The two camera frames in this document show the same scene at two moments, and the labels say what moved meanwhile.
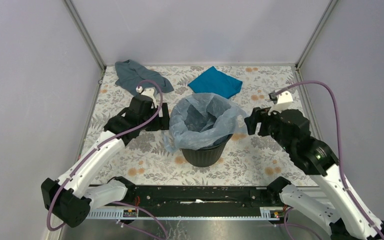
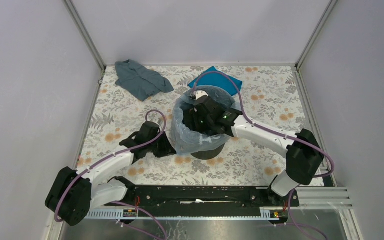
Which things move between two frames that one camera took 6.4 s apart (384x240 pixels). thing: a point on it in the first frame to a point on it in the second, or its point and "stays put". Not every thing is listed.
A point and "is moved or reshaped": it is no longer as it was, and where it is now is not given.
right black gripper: x=260 y=115 to x=190 y=115
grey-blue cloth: x=130 y=75 stays put
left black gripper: x=162 y=122 to x=167 y=148
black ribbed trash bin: x=207 y=156 is moved or reshaped
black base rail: x=164 y=197 stays put
